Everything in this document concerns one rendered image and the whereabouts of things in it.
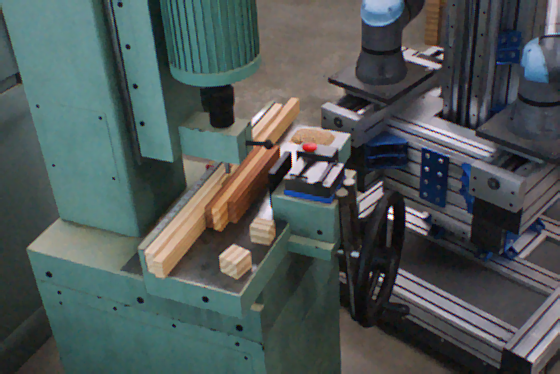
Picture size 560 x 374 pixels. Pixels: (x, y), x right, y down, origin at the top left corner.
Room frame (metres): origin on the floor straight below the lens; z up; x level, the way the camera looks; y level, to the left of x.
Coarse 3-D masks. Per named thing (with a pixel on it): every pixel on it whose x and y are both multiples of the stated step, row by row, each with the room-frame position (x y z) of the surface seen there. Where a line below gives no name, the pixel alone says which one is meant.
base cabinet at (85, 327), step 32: (64, 288) 1.31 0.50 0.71; (320, 288) 1.37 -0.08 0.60; (64, 320) 1.32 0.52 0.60; (96, 320) 1.27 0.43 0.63; (128, 320) 1.23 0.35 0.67; (160, 320) 1.20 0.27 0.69; (288, 320) 1.20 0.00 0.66; (320, 320) 1.35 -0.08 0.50; (64, 352) 1.33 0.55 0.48; (96, 352) 1.28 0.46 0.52; (128, 352) 1.24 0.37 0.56; (160, 352) 1.20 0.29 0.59; (192, 352) 1.16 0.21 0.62; (224, 352) 1.13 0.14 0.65; (256, 352) 1.10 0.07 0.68; (288, 352) 1.18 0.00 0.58; (320, 352) 1.35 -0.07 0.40
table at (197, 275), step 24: (288, 144) 1.54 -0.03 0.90; (336, 144) 1.52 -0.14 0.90; (264, 192) 1.35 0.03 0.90; (264, 216) 1.26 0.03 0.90; (216, 240) 1.20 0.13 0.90; (240, 240) 1.19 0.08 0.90; (288, 240) 1.22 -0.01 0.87; (312, 240) 1.21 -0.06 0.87; (336, 240) 1.21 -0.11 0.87; (192, 264) 1.13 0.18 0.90; (216, 264) 1.12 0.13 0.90; (264, 264) 1.12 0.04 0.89; (168, 288) 1.10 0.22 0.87; (192, 288) 1.07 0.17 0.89; (216, 288) 1.06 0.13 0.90; (240, 288) 1.05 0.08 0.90; (240, 312) 1.03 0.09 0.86
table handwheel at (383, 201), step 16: (384, 208) 1.19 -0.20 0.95; (400, 208) 1.30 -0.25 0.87; (368, 224) 1.16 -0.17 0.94; (384, 224) 1.21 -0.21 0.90; (400, 224) 1.31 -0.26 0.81; (368, 240) 1.13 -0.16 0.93; (384, 240) 1.21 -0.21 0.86; (400, 240) 1.31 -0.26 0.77; (336, 256) 1.24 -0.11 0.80; (352, 256) 1.22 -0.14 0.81; (368, 256) 1.11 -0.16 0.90; (384, 256) 1.19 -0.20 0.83; (400, 256) 1.30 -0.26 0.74; (368, 272) 1.10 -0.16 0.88; (384, 272) 1.18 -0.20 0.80; (368, 288) 1.15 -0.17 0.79; (384, 288) 1.24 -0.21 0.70; (368, 304) 1.12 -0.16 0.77; (368, 320) 1.10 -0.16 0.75
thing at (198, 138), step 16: (192, 112) 1.42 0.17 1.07; (192, 128) 1.35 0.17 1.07; (208, 128) 1.35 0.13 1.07; (224, 128) 1.34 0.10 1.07; (240, 128) 1.34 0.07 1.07; (192, 144) 1.35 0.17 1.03; (208, 144) 1.34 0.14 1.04; (224, 144) 1.32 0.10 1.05; (240, 144) 1.32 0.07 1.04; (224, 160) 1.32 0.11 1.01; (240, 160) 1.31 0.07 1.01
